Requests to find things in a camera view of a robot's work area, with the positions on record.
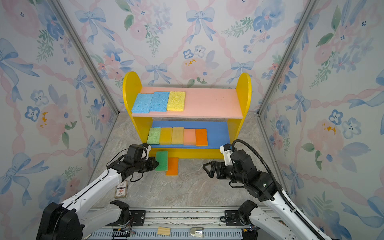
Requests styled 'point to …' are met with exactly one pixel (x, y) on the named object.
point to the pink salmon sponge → (189, 138)
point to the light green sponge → (154, 136)
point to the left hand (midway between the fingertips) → (159, 162)
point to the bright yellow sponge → (165, 137)
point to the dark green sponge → (162, 158)
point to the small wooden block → (164, 231)
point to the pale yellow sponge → (177, 136)
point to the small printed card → (121, 190)
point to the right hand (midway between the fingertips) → (209, 166)
